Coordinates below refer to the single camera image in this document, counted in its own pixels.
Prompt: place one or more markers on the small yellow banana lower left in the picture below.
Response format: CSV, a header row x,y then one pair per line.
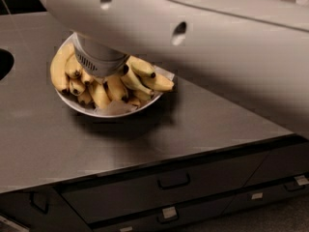
x,y
77,87

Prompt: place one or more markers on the black drawer handle middle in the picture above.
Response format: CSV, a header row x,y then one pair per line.
x,y
173,181

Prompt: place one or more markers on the small white label right drawer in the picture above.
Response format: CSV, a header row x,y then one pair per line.
x,y
256,196

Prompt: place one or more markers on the small yellow banana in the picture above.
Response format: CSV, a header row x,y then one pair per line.
x,y
85,98
134,101
77,87

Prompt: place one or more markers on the upper middle drawer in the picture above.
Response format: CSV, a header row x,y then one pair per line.
x,y
134,192

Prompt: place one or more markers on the small yellow banana bottom left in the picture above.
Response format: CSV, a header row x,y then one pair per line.
x,y
85,98

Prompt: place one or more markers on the yellow banana centre right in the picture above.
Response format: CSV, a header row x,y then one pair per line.
x,y
132,82

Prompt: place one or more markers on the white label on right drawer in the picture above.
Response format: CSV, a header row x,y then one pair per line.
x,y
302,180

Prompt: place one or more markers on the leftmost yellow banana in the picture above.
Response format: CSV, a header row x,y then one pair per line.
x,y
58,74

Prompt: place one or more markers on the yellow banana bottom centre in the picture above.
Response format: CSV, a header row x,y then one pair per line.
x,y
99,95

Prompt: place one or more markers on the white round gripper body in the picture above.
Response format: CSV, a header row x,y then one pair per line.
x,y
102,67

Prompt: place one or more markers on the white bowl with bananas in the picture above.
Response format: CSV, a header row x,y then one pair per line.
x,y
71,100

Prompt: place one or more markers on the short yellow banana upper left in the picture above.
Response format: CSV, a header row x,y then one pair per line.
x,y
86,78

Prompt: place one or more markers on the left cabinet door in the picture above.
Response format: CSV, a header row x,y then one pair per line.
x,y
60,218

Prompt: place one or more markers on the right lower drawer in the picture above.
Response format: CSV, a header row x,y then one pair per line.
x,y
274,192

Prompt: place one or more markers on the upper right yellow banana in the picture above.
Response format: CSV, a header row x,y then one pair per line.
x,y
141,67

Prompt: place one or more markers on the yellow banana lower right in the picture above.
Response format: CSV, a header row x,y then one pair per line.
x,y
141,95

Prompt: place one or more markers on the rightmost yellow banana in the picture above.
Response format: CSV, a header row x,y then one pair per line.
x,y
158,82

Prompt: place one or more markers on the right upper drawer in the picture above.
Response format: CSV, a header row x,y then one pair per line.
x,y
282,163

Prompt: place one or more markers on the black handle left door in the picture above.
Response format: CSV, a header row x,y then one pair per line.
x,y
39,201

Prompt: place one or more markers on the white label lower middle drawer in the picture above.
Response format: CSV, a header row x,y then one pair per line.
x,y
169,212

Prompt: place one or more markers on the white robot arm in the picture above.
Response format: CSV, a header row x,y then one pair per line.
x,y
252,52

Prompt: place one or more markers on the small yellow banana bottom right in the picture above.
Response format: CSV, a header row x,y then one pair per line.
x,y
134,101

